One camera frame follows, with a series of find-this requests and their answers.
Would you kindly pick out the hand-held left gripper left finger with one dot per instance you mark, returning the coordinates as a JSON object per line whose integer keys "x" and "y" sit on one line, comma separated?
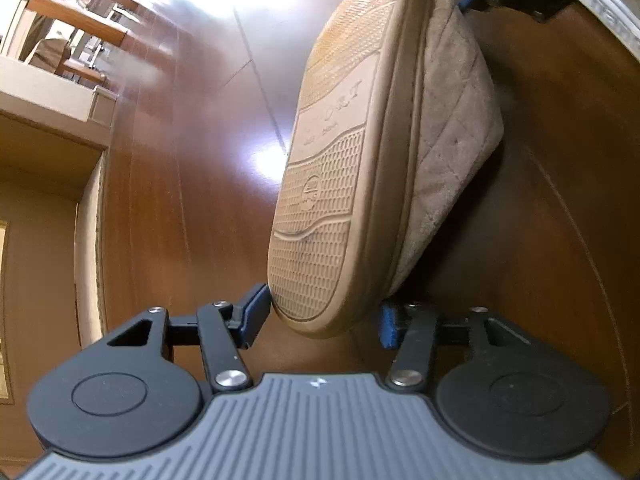
{"x": 256, "y": 310}

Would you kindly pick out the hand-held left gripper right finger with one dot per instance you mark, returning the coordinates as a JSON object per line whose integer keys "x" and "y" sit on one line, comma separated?
{"x": 388, "y": 327}

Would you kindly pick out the beige quilted slipper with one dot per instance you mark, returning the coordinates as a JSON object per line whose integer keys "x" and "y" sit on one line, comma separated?
{"x": 360, "y": 160}

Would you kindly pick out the stone door sill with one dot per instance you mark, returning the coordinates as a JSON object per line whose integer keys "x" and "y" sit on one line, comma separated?
{"x": 90, "y": 260}

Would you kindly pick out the table with beige tablecloth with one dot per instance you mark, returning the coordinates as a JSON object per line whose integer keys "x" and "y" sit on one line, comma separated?
{"x": 75, "y": 20}

